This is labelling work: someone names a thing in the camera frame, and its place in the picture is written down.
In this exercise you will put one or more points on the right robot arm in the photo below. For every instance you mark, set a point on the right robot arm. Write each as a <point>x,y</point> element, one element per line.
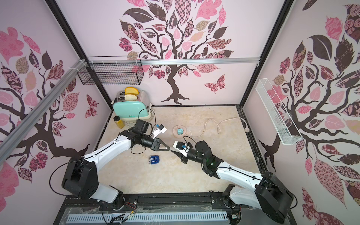
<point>258,190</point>

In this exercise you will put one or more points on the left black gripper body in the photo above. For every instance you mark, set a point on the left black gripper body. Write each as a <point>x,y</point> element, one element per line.
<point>154,143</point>

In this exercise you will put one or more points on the teal USB charger adapter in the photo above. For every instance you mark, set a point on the teal USB charger adapter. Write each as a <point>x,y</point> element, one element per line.
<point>180,131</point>

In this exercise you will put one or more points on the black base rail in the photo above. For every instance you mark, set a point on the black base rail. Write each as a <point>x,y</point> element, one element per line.
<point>168,202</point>

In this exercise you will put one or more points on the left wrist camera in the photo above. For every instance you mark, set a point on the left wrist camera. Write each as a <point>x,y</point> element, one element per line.
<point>159,129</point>

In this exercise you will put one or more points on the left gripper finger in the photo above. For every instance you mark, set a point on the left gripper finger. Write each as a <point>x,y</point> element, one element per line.
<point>162,144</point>
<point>161,149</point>

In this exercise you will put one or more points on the left aluminium frame bar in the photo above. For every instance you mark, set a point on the left aluminium frame bar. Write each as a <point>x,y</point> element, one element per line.
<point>15,137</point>

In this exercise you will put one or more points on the mint green toaster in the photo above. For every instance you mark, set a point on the mint green toaster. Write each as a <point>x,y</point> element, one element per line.
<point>132,110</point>

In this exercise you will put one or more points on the white slotted cable duct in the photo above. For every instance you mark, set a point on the white slotted cable duct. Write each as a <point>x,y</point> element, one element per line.
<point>107,218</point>

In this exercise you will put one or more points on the black wire basket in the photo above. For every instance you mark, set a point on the black wire basket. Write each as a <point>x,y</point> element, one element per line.
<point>112,70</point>

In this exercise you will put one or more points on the yellow bottle black cap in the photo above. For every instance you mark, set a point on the yellow bottle black cap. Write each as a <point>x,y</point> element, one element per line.
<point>119,123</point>

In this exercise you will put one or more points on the blue electric shaver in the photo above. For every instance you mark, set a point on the blue electric shaver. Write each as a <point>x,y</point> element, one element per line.
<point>154,159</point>

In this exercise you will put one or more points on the yellow toast slice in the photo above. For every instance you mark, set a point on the yellow toast slice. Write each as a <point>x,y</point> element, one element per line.
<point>132,91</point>

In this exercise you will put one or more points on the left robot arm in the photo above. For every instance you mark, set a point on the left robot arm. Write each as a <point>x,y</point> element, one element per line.
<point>81,175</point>

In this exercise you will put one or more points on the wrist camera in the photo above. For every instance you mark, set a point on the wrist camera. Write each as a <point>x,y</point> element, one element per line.
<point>182,147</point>
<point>159,129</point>

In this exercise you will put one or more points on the white wire shelf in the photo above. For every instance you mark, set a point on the white wire shelf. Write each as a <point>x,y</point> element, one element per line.
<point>272,99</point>

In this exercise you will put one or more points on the back aluminium frame bar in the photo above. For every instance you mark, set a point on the back aluminium frame bar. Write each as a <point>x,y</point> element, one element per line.
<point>183,61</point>

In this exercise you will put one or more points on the aluminium frame bar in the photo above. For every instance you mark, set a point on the aluminium frame bar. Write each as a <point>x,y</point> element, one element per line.
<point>15,137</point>
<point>183,61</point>

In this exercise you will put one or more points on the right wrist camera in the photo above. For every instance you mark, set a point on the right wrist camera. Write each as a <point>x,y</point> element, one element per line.
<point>182,147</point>

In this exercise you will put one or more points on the pink round power strip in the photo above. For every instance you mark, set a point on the pink round power strip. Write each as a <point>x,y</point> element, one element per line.
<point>174,131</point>

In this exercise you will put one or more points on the pale toast slice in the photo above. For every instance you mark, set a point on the pale toast slice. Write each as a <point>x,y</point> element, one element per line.
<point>130,97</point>

